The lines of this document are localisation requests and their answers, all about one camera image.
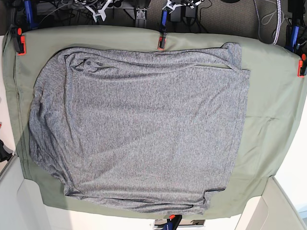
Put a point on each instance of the right red black clamp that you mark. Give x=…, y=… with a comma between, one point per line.
x=302, y=66

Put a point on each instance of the red black clamp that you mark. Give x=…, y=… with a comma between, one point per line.
x=302, y=66
x=18, y=40

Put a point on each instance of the bottom red blue clamp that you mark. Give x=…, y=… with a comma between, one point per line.
x=172, y=222

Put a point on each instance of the aluminium frame bracket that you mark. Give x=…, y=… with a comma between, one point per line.
x=141, y=17

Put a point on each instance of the black power adapter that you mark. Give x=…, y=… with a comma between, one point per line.
x=174, y=13

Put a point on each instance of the top centre red clamp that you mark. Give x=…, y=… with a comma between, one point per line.
x=163, y=33

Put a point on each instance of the grey heathered T-shirt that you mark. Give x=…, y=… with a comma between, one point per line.
x=154, y=132

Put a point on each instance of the left red black clamp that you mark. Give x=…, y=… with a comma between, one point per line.
x=18, y=40

